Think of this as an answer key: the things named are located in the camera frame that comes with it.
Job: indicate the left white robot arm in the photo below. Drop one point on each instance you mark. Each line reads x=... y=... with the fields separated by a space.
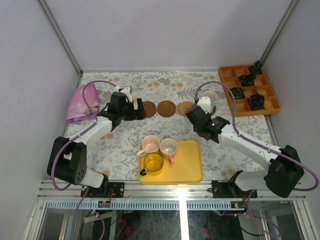
x=68 y=158

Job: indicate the brown wooden coaster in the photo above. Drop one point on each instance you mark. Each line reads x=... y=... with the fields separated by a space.
x=166 y=108
x=213 y=111
x=149 y=108

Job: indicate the woven rattan coaster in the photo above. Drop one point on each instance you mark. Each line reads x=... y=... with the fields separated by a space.
x=183 y=107

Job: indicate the black yellow part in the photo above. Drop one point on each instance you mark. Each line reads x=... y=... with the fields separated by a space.
x=237 y=92

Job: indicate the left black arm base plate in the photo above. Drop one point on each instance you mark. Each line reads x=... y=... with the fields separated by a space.
x=110 y=190

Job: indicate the pink purple folded cloth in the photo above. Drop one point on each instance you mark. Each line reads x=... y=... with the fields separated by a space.
x=78 y=110

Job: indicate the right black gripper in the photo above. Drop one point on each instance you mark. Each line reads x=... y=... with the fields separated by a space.
x=194 y=128

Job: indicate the black part top compartment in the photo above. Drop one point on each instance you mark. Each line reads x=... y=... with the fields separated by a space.
x=256 y=68

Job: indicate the white mug pink handle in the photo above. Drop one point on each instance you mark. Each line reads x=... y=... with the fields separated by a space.
x=168 y=148

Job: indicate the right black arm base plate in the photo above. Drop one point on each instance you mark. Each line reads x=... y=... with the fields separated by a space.
x=227 y=190

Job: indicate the light blue mug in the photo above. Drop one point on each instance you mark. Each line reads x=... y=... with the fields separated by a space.
x=213 y=97

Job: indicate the black part compartment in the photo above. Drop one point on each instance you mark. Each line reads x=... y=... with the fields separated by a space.
x=247 y=80
x=256 y=68
x=256 y=102

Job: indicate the yellow mug black handle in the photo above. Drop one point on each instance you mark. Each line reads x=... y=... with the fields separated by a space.
x=153 y=165

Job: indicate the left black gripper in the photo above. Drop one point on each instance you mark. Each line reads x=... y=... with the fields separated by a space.
x=135 y=110

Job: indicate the yellow plastic tray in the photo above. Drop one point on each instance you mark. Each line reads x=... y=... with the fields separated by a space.
x=187 y=167

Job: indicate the aluminium front rail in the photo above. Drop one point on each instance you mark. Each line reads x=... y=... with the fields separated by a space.
x=134 y=190

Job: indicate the orange compartment tray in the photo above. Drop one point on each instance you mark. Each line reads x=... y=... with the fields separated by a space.
x=229 y=75

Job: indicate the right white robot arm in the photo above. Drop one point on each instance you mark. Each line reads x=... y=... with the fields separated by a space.
x=281 y=171

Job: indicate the black part lower compartment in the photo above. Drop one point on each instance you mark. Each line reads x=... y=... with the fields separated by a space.
x=256 y=102

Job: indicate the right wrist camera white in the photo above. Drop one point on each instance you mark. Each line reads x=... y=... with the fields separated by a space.
x=205 y=104

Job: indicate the light pink mug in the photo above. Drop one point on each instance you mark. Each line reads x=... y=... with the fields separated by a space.
x=150 y=144

